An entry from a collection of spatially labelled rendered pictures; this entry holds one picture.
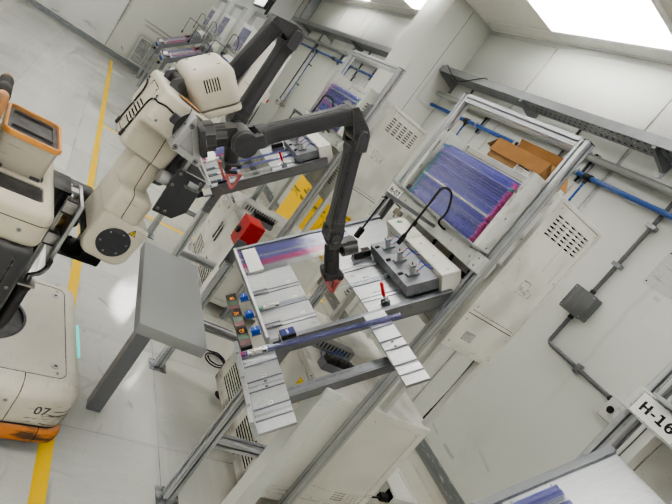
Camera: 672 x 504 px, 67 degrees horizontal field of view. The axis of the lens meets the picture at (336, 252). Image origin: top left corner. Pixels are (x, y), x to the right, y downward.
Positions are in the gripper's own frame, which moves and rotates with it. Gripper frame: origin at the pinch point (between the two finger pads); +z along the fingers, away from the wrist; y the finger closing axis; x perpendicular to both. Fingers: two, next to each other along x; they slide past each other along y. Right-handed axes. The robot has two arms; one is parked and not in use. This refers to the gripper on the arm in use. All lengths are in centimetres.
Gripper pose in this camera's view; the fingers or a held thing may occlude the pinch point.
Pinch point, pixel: (331, 289)
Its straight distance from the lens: 197.9
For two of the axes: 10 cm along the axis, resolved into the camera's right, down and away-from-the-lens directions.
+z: 0.0, 8.6, 5.1
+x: -9.4, 1.7, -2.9
